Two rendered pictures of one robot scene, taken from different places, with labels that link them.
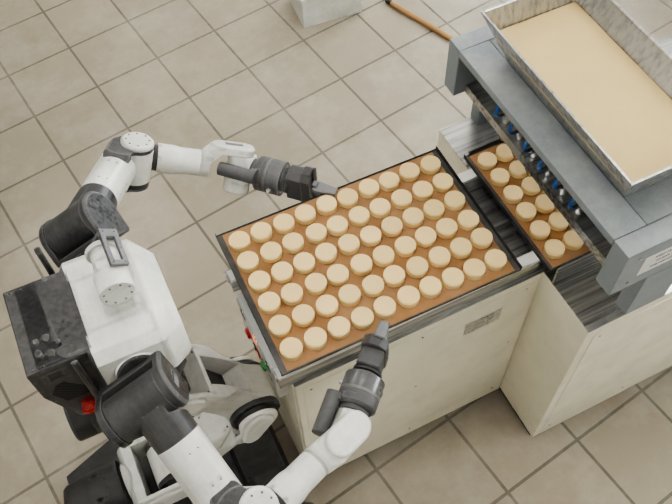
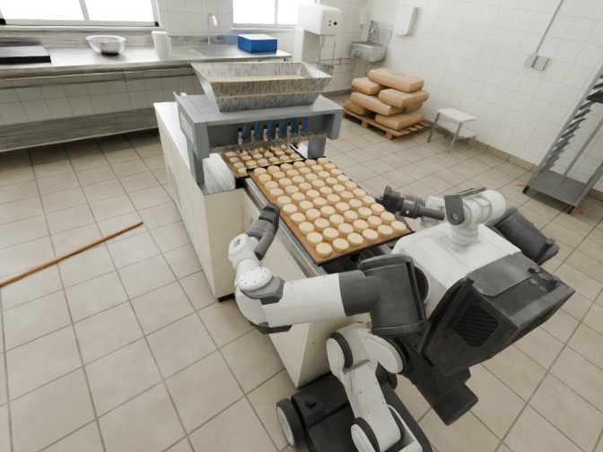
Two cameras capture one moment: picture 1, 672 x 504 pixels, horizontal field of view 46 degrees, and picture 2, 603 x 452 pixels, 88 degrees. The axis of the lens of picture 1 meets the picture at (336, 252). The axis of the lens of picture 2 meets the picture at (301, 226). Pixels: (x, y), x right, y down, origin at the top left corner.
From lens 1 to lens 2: 1.79 m
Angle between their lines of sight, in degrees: 63
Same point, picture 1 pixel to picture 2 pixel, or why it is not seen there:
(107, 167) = (304, 283)
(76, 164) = not seen: outside the picture
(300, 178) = (275, 210)
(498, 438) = not seen: hidden behind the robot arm
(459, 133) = (208, 188)
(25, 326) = (535, 299)
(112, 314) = (481, 240)
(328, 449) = not seen: hidden behind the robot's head
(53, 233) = (412, 308)
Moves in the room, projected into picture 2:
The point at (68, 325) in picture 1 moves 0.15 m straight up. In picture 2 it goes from (511, 266) to (554, 209)
